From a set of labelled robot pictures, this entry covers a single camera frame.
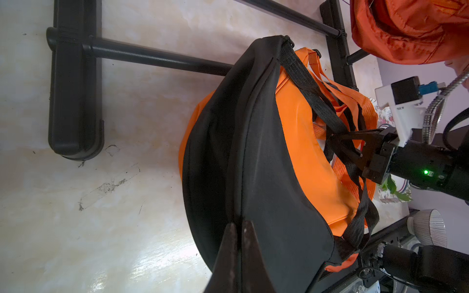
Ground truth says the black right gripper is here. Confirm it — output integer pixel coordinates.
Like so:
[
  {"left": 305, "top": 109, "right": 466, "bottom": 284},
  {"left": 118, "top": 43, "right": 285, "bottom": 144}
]
[{"left": 326, "top": 129, "right": 458, "bottom": 190}]

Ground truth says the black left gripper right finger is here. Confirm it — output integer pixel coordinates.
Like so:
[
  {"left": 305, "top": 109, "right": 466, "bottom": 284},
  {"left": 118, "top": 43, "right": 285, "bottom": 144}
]
[{"left": 241, "top": 221, "right": 276, "bottom": 293}]

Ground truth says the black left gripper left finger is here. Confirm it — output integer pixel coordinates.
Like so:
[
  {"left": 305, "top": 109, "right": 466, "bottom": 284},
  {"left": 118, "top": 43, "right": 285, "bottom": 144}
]
[{"left": 204, "top": 223, "right": 240, "bottom": 293}]

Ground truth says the black fanny pack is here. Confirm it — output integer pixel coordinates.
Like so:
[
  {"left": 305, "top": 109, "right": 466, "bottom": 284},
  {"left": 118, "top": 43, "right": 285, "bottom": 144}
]
[{"left": 179, "top": 35, "right": 379, "bottom": 293}]

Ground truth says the red orange fanny pack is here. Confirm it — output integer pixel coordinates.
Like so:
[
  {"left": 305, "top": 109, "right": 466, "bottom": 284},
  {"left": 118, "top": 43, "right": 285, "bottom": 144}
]
[{"left": 350, "top": 0, "right": 469, "bottom": 65}]

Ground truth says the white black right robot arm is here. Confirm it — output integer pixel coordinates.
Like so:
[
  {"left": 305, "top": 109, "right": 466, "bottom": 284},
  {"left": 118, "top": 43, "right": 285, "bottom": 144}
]
[{"left": 326, "top": 111, "right": 469, "bottom": 293}]

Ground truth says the orange bag bottom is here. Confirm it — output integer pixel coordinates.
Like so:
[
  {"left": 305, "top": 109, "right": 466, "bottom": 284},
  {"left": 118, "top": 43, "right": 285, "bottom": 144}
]
[{"left": 178, "top": 38, "right": 377, "bottom": 267}]

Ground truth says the floral placemat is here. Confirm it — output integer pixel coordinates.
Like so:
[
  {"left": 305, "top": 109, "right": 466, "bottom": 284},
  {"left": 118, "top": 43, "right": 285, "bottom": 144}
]
[{"left": 370, "top": 98, "right": 397, "bottom": 200}]

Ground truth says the silver flexible conduit right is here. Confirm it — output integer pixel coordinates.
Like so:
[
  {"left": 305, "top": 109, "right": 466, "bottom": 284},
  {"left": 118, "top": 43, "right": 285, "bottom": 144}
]
[{"left": 421, "top": 68, "right": 469, "bottom": 144}]

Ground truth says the white ribbed lamp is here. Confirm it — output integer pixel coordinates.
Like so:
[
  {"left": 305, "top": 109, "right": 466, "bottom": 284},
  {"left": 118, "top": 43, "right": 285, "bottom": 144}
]
[{"left": 407, "top": 209, "right": 447, "bottom": 248}]

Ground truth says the dark grey clothes rack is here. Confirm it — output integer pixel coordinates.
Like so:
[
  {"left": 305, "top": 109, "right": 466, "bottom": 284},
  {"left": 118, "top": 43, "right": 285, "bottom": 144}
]
[{"left": 46, "top": 1, "right": 367, "bottom": 161}]

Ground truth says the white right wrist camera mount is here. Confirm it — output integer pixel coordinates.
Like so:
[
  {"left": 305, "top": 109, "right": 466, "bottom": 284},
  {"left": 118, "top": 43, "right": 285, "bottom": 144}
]
[{"left": 375, "top": 76, "right": 440, "bottom": 147}]

